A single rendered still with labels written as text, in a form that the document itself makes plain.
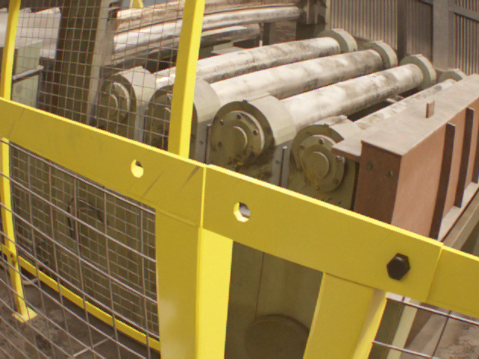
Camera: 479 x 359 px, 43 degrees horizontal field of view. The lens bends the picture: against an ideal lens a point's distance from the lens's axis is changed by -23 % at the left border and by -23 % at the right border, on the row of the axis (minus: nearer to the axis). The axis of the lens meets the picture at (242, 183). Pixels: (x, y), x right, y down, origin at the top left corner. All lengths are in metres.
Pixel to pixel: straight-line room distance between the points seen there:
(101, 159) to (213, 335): 0.19
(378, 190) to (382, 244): 1.86
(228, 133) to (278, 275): 0.54
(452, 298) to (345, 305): 0.11
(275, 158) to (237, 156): 0.14
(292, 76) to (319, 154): 1.05
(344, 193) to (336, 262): 2.11
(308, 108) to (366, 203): 0.77
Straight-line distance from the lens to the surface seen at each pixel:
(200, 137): 2.95
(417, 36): 11.96
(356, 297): 0.55
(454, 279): 0.51
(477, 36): 11.55
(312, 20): 4.97
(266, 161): 2.78
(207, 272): 0.64
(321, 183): 2.64
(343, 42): 4.79
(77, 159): 0.70
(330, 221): 0.53
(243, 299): 2.98
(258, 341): 2.99
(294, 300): 2.84
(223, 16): 4.15
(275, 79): 3.47
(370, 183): 2.38
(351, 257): 0.53
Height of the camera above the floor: 2.07
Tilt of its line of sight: 23 degrees down
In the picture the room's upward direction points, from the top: 5 degrees clockwise
